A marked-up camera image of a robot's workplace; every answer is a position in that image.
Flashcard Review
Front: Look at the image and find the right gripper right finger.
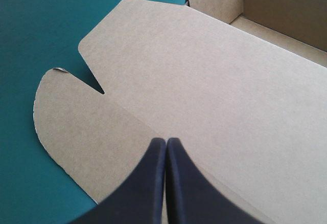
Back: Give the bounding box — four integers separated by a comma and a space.
165, 137, 272, 224

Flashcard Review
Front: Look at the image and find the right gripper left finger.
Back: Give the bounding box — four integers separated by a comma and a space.
66, 137, 167, 224

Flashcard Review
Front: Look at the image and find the brown cardboard box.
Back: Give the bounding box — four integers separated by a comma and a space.
33, 0, 327, 224

